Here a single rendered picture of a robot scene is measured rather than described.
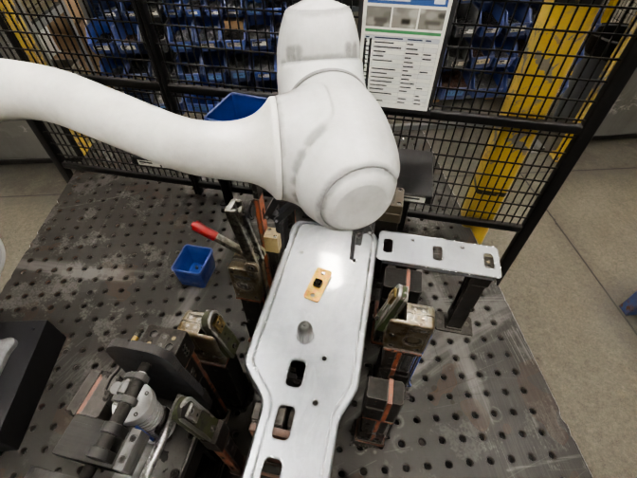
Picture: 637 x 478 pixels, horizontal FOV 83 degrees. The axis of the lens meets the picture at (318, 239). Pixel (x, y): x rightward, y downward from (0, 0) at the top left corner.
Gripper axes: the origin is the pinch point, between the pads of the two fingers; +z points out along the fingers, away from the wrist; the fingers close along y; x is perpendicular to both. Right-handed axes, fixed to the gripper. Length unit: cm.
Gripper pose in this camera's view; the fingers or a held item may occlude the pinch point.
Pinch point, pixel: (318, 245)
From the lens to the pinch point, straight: 71.5
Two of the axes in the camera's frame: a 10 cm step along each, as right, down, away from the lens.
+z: 0.0, 6.7, 7.4
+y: 9.8, 1.5, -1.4
